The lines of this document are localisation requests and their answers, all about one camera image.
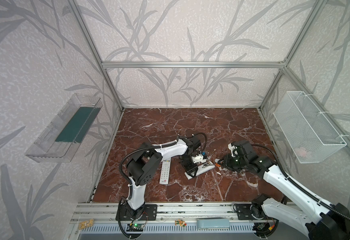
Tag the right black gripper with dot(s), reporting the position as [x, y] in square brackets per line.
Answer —
[227, 161]

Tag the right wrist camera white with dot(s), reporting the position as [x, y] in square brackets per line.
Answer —
[233, 149]

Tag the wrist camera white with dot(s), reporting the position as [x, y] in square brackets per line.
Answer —
[233, 149]
[199, 159]

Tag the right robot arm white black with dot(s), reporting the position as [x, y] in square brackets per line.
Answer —
[314, 217]

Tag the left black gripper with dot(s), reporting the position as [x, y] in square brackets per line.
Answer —
[190, 167]

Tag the small orange green connector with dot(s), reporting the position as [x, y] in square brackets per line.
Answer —
[180, 223]

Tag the clear plastic wall shelf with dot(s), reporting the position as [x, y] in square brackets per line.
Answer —
[61, 139]

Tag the left green led controller board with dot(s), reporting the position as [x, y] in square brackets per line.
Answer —
[134, 227]

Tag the white remote control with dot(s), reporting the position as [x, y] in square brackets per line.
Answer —
[201, 170]
[165, 172]

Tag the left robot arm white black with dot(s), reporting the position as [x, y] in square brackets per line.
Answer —
[141, 165]

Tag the pink object in basket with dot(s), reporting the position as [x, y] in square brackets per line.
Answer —
[301, 152]

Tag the white wire mesh basket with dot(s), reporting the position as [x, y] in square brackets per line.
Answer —
[305, 125]

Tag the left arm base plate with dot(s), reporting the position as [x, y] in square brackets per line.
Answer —
[148, 212]

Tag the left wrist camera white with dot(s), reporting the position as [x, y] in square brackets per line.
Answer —
[199, 159]

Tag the grey rectangular box on rail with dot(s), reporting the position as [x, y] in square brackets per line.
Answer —
[213, 224]

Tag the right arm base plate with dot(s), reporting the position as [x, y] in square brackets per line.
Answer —
[244, 212]

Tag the tan circuit board piece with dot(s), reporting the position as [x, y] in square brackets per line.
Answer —
[85, 224]

